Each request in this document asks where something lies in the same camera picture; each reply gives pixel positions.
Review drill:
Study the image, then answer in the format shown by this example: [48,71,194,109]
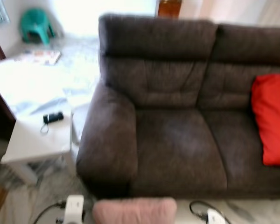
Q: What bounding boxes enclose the red pillow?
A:
[251,73,280,167]

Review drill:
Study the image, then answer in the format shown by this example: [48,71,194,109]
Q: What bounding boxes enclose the dark grey fabric sofa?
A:
[76,13,280,199]

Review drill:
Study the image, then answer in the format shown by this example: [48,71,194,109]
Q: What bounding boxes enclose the small black device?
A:
[42,111,65,125]

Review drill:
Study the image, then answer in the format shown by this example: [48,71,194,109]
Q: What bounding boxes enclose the printed magazine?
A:
[19,49,62,66]

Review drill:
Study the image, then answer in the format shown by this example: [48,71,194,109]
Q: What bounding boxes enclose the white low table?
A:
[0,93,76,187]

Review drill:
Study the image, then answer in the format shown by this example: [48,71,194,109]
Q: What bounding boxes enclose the teal plastic stool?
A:
[20,8,55,45]

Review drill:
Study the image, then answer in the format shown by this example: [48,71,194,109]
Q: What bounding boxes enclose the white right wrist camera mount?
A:
[206,209,226,224]

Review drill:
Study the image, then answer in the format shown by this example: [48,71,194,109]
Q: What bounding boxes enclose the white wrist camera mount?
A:
[63,195,84,224]
[206,209,226,224]

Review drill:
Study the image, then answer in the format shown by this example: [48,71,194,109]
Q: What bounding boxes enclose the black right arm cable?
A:
[189,200,231,224]

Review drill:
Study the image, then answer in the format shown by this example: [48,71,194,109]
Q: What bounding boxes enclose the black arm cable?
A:
[33,201,66,224]
[189,200,231,224]

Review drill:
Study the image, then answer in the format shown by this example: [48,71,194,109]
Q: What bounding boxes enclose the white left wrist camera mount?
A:
[63,195,84,224]

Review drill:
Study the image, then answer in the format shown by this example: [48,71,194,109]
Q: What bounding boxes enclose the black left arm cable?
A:
[33,201,66,224]

